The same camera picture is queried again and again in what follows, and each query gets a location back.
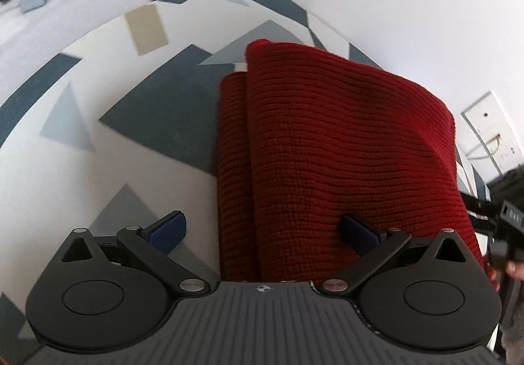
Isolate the white plugged cable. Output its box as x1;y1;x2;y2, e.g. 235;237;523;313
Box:
467;135;505;158

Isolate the person's right hand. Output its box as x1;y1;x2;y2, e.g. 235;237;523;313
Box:
486;259;524;291

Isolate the geometric patterned tablecloth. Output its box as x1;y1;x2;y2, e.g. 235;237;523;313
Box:
0;0;498;349

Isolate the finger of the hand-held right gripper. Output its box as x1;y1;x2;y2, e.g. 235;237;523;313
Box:
459;191;498;231

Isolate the red knit sweater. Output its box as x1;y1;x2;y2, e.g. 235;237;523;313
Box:
216;39;484;282

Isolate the white wall socket panel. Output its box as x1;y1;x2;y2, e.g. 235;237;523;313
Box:
460;91;524;174

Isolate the person's right forearm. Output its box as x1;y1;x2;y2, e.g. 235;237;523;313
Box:
497;277;524;365

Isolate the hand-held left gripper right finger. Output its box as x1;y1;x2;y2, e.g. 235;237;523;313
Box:
319;215;467;295

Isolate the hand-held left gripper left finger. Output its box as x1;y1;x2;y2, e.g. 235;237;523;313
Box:
61;210;210;295

